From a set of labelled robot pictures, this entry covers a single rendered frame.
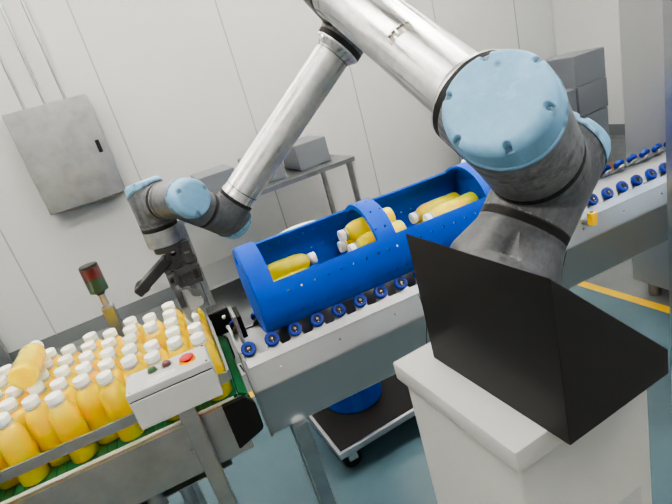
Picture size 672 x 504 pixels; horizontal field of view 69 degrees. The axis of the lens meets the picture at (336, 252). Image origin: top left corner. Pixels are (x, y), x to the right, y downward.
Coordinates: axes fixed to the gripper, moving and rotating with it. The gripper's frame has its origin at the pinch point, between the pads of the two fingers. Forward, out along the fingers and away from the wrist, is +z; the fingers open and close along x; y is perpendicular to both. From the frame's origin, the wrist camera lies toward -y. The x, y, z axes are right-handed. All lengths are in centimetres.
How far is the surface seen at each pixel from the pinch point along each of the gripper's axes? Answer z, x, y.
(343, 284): 10.4, 2.4, 44.6
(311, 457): 67, 7, 19
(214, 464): 35.5, -14.9, -7.4
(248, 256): -6.2, 9.7, 21.4
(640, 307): 115, 49, 220
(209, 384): 11.7, -17.9, -0.6
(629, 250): 48, 7, 166
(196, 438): 26.0, -14.9, -8.7
